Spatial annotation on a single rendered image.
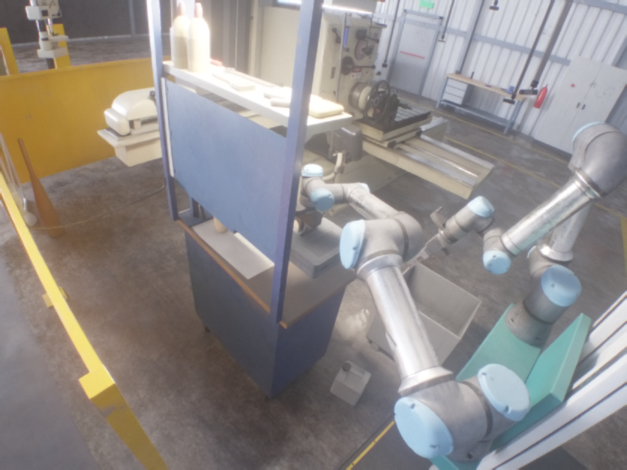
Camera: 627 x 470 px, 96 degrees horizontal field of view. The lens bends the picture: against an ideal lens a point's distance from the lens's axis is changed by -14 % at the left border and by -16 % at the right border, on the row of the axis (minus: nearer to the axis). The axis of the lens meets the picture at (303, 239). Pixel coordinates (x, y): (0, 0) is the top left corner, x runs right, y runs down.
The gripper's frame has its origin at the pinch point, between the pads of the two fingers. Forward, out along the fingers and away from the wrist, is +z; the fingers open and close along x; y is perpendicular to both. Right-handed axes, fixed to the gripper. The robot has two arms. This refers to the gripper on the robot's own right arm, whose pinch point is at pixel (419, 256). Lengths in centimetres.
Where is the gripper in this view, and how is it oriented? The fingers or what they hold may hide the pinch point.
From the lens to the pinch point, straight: 127.3
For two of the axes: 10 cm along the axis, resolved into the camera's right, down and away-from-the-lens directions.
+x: 6.3, -3.0, 7.1
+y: 6.0, 7.7, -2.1
